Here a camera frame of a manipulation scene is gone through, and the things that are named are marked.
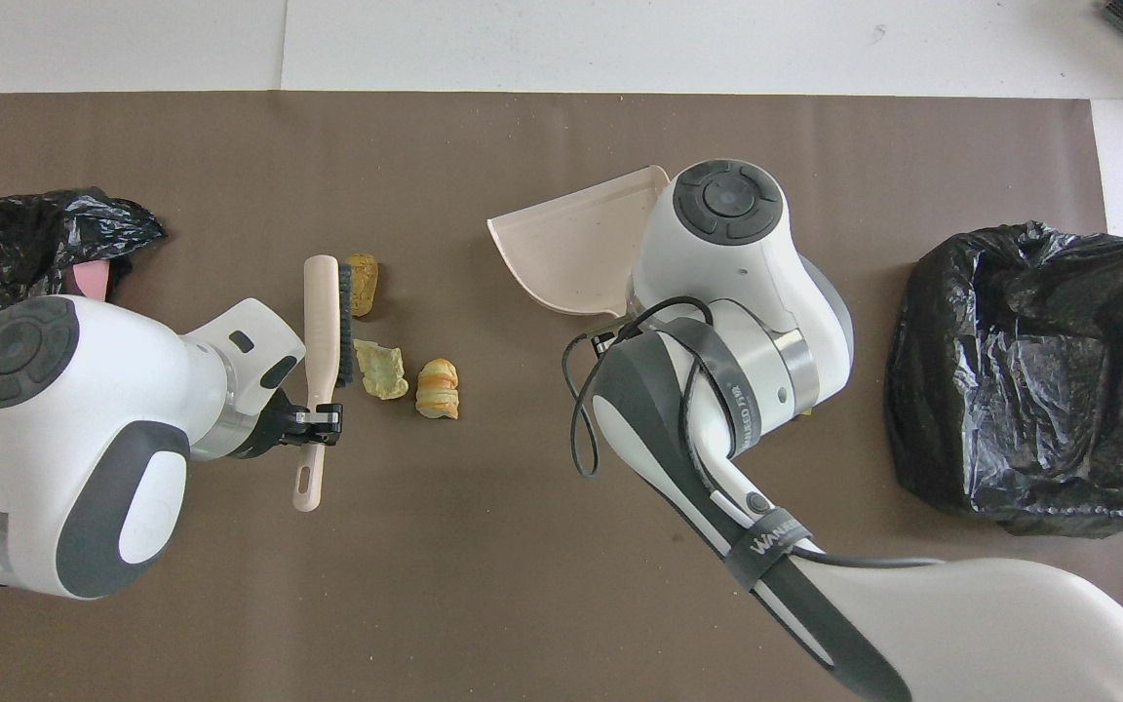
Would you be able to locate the brown toy bread roll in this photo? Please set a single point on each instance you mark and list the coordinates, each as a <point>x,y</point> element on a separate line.
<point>365,283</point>

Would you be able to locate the pale crinkled toy pastry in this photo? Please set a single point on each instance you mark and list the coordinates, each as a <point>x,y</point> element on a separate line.
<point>384,370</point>

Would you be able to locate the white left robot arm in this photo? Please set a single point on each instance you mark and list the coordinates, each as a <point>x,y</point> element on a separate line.
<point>84,439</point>

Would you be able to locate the black plastic trash bag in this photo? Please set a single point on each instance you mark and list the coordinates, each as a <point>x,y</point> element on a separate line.
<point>1029,390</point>

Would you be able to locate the pink plastic bin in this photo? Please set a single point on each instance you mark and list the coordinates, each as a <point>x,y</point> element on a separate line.
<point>92,281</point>

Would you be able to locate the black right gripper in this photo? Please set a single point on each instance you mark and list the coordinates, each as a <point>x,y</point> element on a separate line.
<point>606,342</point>

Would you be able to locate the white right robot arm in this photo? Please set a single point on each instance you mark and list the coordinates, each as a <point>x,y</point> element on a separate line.
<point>747,292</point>

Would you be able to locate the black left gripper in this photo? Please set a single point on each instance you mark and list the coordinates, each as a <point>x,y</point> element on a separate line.
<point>274,424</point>

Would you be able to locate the orange striped toy croissant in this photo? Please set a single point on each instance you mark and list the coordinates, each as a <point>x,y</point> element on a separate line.
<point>438,388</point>

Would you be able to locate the brown paper table mat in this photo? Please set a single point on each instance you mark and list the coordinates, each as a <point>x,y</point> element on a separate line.
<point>484,546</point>

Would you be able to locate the beige plastic dustpan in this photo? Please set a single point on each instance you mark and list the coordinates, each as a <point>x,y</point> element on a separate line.
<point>571,253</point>

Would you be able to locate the beige hand brush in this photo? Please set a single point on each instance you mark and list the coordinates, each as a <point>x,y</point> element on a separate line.
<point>321,322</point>

